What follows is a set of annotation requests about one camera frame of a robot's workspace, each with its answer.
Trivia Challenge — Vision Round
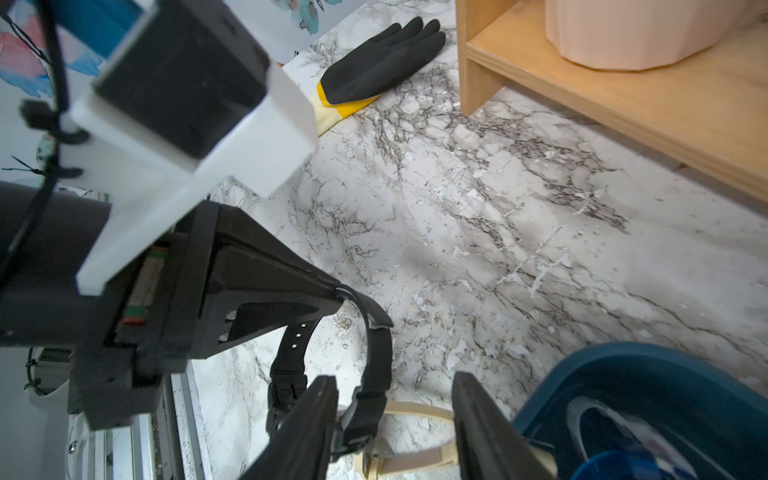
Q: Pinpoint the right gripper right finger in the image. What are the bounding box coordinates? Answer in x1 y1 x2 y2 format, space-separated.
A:
452 372 553 480

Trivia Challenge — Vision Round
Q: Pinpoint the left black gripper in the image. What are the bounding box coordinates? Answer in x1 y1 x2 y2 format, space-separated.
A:
68 201 341 431

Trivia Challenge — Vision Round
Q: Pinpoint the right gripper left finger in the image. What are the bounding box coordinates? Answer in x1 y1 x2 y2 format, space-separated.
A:
241 376 338 480

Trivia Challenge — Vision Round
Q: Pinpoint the black watch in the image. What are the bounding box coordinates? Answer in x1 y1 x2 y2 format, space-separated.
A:
265 284 395 463

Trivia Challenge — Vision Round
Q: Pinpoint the white clear strap watch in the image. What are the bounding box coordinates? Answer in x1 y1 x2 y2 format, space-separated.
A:
566 396 698 479

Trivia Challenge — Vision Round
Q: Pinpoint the teal storage box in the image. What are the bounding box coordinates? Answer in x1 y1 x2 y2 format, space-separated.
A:
512 342 767 479

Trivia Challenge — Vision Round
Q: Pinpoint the black work glove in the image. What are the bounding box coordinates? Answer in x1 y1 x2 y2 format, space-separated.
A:
310 17 446 135

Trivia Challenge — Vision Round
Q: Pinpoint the wooden shelf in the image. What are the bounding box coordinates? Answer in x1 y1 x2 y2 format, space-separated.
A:
456 1 767 200

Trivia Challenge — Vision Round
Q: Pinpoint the pink pot green plant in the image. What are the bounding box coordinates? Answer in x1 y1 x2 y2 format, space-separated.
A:
544 0 755 71

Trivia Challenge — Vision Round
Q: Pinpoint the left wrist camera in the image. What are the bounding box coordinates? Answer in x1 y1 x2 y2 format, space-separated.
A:
60 1 318 296

